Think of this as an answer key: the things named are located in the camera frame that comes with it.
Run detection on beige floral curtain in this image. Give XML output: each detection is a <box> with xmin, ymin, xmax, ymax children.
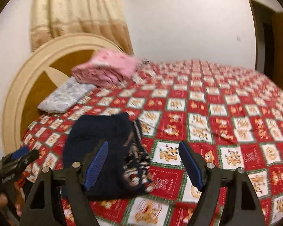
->
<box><xmin>30</xmin><ymin>0</ymin><xmax>133</xmax><ymax>55</ymax></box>

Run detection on cream and brown headboard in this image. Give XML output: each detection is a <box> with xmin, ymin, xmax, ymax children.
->
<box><xmin>1</xmin><ymin>33</ymin><xmax>122</xmax><ymax>154</ymax></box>

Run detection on folded pink quilt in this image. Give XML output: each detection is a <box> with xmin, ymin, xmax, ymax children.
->
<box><xmin>71</xmin><ymin>50</ymin><xmax>139</xmax><ymax>87</ymax></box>

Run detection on navy striped knit sweater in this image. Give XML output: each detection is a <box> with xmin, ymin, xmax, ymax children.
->
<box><xmin>62</xmin><ymin>112</ymin><xmax>154</xmax><ymax>201</ymax></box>

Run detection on red checkered bear bedspread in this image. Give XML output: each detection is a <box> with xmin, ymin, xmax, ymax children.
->
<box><xmin>22</xmin><ymin>60</ymin><xmax>283</xmax><ymax>225</ymax></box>

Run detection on brown wooden door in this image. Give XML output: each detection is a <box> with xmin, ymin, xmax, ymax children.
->
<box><xmin>248</xmin><ymin>0</ymin><xmax>283</xmax><ymax>90</ymax></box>

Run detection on left hand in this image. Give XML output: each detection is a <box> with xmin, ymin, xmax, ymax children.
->
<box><xmin>0</xmin><ymin>180</ymin><xmax>26</xmax><ymax>217</ymax></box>

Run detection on grey floral pillow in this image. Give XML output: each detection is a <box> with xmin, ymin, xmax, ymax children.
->
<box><xmin>37</xmin><ymin>76</ymin><xmax>95</xmax><ymax>113</ymax></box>

